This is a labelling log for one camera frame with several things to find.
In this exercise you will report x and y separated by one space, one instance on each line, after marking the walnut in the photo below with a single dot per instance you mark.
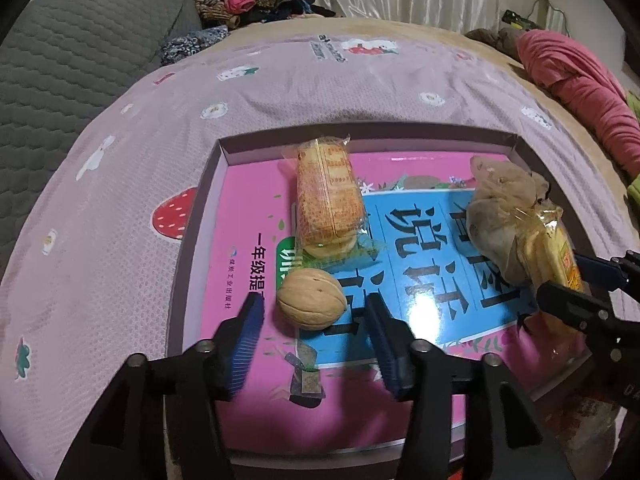
311 300

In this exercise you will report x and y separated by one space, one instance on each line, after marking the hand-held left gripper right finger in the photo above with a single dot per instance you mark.
385 345

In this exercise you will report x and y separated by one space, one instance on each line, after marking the green fleece cloth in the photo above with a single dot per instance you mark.
634 110

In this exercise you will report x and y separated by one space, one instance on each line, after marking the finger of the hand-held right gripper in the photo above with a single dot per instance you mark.
602 271
575 307

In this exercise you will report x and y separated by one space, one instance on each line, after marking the grey quilted headboard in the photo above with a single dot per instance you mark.
75 50

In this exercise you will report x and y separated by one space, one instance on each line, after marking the brown cloth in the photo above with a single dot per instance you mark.
492 40

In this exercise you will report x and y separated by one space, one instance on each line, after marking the shallow purple cardboard box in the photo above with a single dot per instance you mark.
192 280

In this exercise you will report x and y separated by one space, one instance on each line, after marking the blue patterned cloth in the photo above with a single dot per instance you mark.
192 45

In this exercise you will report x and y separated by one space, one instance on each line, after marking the yellow cake packet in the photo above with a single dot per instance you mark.
550 255

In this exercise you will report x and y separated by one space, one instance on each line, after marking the pink and blue book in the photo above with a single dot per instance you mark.
250 200

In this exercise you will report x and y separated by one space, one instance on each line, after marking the beige hair scrunchie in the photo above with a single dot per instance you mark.
500 210

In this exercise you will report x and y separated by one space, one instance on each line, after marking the orange wafer cake packet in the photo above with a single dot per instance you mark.
325 195

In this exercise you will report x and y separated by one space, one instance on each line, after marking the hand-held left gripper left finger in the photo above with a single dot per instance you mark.
245 340

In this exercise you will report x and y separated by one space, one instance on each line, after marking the pink quilt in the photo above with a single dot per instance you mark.
575 75

